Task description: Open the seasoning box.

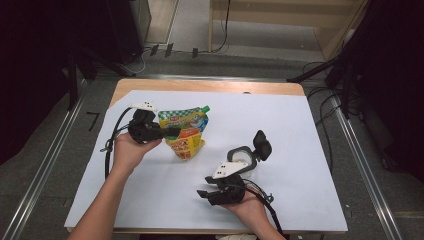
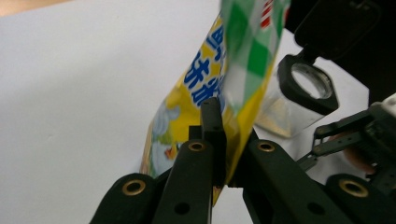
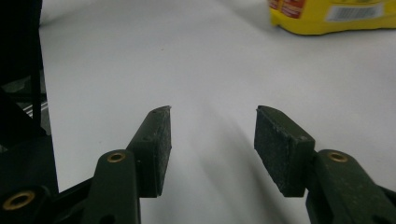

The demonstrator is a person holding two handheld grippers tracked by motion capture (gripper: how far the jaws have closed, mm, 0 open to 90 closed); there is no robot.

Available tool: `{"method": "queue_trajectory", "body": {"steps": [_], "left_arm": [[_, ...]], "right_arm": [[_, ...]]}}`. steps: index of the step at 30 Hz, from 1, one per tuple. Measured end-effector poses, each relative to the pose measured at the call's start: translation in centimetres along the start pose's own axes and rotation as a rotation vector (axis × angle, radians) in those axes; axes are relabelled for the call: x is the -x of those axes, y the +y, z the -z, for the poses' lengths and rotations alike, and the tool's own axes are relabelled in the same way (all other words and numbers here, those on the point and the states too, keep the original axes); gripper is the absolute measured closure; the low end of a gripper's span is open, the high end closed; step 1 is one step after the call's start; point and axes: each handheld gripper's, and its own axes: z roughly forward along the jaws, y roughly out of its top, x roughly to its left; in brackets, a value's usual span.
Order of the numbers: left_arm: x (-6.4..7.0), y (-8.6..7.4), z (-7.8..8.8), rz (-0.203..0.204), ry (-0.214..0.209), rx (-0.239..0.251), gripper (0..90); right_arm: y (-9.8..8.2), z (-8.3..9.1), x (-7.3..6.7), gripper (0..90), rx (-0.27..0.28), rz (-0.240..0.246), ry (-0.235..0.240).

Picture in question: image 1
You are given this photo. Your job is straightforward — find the white paper sheet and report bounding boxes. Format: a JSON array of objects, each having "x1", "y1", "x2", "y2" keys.
[{"x1": 63, "y1": 89, "x2": 349, "y2": 233}]

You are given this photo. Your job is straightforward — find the light wooden frame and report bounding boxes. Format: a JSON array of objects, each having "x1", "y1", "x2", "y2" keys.
[{"x1": 207, "y1": 0, "x2": 369, "y2": 62}]

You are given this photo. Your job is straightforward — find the person's left hand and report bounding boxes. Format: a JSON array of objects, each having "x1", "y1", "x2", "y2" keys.
[{"x1": 111, "y1": 133, "x2": 163, "y2": 176}]

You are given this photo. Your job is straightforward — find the black cabinet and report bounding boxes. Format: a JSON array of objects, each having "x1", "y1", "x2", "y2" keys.
[{"x1": 105, "y1": 0, "x2": 153, "y2": 66}]

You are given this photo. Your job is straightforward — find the white object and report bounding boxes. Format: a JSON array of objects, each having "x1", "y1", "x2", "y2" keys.
[{"x1": 214, "y1": 233, "x2": 258, "y2": 240}]

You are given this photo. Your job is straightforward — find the yellow sauce pouch green cap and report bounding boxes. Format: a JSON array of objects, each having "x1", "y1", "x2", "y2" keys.
[{"x1": 157, "y1": 105, "x2": 212, "y2": 162}]

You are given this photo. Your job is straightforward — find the person's right hand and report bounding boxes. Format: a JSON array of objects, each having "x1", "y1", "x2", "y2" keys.
[{"x1": 221, "y1": 191, "x2": 273, "y2": 231}]

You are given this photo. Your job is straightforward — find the wooden table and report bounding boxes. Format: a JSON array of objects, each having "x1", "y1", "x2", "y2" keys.
[{"x1": 65, "y1": 78, "x2": 348, "y2": 235}]

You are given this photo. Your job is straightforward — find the aluminium floor rail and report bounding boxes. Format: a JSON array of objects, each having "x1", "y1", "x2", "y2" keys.
[
  {"x1": 96, "y1": 73, "x2": 288, "y2": 83},
  {"x1": 0, "y1": 94, "x2": 86, "y2": 240},
  {"x1": 333, "y1": 94, "x2": 405, "y2": 240}
]

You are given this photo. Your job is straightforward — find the white floor cable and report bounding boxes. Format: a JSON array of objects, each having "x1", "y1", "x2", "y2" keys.
[{"x1": 122, "y1": 49, "x2": 149, "y2": 75}]

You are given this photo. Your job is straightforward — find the black stand leg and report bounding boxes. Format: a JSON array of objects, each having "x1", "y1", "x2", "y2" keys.
[{"x1": 286, "y1": 59, "x2": 338, "y2": 84}]

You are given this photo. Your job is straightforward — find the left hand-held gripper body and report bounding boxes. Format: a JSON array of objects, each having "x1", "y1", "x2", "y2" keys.
[{"x1": 128, "y1": 101, "x2": 165, "y2": 145}]

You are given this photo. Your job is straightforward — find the right hand-held gripper black cable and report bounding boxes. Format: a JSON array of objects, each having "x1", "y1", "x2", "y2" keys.
[{"x1": 242, "y1": 179, "x2": 285, "y2": 237}]

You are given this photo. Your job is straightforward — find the left hand-held gripper black cable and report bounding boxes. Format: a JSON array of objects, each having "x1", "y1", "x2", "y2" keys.
[{"x1": 99, "y1": 106, "x2": 135, "y2": 180}]

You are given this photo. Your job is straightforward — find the black floor cables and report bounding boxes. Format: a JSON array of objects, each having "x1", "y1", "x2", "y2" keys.
[{"x1": 302, "y1": 60, "x2": 348, "y2": 175}]

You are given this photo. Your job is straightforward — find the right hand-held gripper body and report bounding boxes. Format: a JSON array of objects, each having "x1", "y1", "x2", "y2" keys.
[{"x1": 208, "y1": 161, "x2": 249, "y2": 206}]

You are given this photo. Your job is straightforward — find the thin black hanging cable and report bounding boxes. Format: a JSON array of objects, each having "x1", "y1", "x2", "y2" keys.
[{"x1": 211, "y1": 0, "x2": 232, "y2": 54}]

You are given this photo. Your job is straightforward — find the black curtain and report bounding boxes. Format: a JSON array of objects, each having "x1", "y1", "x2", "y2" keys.
[
  {"x1": 328, "y1": 0, "x2": 424, "y2": 183},
  {"x1": 0, "y1": 0, "x2": 113, "y2": 166}
]

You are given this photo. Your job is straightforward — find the hand-held gripper black cable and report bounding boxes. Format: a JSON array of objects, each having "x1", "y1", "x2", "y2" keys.
[
  {"x1": 242, "y1": 179, "x2": 285, "y2": 237},
  {"x1": 99, "y1": 106, "x2": 135, "y2": 180}
]

